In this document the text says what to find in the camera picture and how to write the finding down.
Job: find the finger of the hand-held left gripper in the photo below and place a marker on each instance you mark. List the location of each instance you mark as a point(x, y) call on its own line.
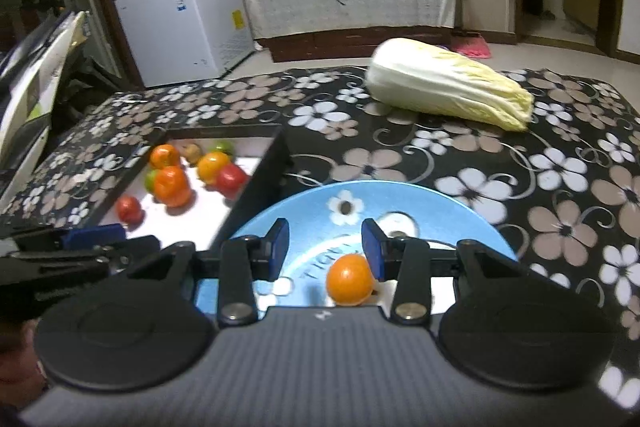
point(95, 235)
point(60, 268)

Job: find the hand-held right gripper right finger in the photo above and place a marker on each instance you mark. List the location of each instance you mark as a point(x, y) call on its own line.
point(371, 252)

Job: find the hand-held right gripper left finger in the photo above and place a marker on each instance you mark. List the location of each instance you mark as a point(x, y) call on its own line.
point(281, 247)

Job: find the orange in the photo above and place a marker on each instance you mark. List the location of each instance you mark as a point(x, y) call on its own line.
point(212, 167)
point(171, 187)
point(350, 281)
point(165, 156)

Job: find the red tomato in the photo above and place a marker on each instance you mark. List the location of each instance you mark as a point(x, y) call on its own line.
point(232, 179)
point(129, 209)

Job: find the blue cartoon plate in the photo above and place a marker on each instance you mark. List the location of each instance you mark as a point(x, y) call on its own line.
point(320, 217)

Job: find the black tray with white bottom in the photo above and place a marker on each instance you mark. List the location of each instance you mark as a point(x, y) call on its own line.
point(260, 187)

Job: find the green tomato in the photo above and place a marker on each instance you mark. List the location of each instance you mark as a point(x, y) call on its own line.
point(223, 146)
point(149, 181)

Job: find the small brown fruit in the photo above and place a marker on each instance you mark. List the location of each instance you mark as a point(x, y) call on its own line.
point(192, 152)

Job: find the black floral tablecloth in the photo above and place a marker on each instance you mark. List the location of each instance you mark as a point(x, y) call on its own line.
point(500, 157)

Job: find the white and black panel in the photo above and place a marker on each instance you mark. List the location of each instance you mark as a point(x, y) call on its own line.
point(35, 77)

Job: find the napa cabbage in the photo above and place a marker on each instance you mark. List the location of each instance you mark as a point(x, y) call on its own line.
point(440, 82)

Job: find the dark wooden cabinet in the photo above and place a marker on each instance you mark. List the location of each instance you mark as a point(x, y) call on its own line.
point(350, 44)

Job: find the pink slipper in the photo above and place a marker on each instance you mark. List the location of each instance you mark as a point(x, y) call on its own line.
point(472, 46)

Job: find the white chest freezer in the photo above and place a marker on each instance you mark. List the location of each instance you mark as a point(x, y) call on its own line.
point(185, 22)

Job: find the white lace cloth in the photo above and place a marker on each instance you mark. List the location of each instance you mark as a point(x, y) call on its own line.
point(350, 2)

